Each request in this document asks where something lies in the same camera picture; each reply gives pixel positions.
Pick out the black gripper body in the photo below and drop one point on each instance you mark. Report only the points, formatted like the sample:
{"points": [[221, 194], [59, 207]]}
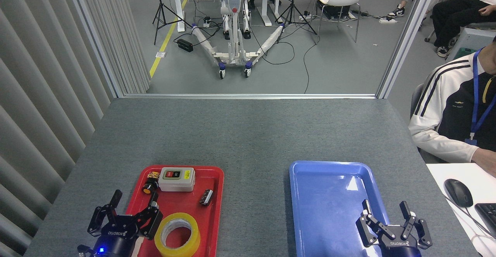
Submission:
{"points": [[401, 249], [116, 243]]}

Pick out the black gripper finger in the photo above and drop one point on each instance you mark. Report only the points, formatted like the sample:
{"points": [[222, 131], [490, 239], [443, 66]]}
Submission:
{"points": [[101, 218], [153, 220], [368, 228], [420, 231]]}

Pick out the yellow tape roll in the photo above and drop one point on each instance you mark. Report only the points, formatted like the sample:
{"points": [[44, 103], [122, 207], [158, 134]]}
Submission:
{"points": [[192, 245]]}

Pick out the person's forearm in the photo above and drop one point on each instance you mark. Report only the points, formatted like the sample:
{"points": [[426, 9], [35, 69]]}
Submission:
{"points": [[486, 162]]}

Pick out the orange push button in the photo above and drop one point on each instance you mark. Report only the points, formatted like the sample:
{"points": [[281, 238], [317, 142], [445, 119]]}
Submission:
{"points": [[148, 188]]}

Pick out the blue plastic tray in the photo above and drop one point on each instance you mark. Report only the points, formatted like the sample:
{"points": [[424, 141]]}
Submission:
{"points": [[325, 210]]}

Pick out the black computer mouse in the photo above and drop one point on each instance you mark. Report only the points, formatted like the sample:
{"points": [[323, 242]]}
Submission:
{"points": [[459, 193]]}

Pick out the red plastic tray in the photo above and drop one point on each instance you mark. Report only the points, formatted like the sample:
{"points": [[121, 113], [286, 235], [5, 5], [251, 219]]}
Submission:
{"points": [[209, 226]]}

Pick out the small black terminal block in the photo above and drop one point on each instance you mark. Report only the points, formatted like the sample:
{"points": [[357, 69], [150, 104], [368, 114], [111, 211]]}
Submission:
{"points": [[206, 197]]}

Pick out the white side table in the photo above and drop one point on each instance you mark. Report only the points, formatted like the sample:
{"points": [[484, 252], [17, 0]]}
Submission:
{"points": [[445, 171]]}

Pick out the black keyboard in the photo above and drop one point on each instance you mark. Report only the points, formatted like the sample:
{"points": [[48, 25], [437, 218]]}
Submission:
{"points": [[489, 218]]}

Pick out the seated person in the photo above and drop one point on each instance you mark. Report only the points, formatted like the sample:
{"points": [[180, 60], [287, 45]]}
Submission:
{"points": [[445, 109]]}

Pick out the grey vertical blinds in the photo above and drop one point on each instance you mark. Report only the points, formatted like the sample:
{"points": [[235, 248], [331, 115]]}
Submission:
{"points": [[38, 94]]}

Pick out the black power adapter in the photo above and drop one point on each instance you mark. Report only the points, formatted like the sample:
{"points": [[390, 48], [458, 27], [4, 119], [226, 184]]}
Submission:
{"points": [[185, 45]]}

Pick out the white stand on wheels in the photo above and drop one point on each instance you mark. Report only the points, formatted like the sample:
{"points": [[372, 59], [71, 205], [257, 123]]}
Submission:
{"points": [[232, 53]]}

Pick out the grey crate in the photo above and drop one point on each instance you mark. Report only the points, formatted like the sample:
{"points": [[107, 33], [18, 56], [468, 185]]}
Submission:
{"points": [[471, 40]]}

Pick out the white power strip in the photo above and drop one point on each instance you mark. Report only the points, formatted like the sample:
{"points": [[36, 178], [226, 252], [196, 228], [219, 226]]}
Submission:
{"points": [[305, 16], [387, 20], [207, 22]]}

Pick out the black tripod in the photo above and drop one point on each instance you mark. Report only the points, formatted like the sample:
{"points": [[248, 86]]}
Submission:
{"points": [[161, 12], [293, 9]]}

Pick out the person with dark legs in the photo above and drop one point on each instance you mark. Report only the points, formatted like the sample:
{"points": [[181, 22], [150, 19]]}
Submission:
{"points": [[453, 14]]}

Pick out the white switch box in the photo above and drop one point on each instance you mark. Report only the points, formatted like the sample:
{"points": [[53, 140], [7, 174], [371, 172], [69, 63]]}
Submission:
{"points": [[176, 183]]}

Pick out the silver rail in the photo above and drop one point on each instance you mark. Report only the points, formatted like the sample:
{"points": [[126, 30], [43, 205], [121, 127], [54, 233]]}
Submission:
{"points": [[248, 95]]}

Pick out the silver post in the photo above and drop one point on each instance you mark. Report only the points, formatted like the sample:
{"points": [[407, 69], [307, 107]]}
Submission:
{"points": [[95, 40], [405, 40]]}

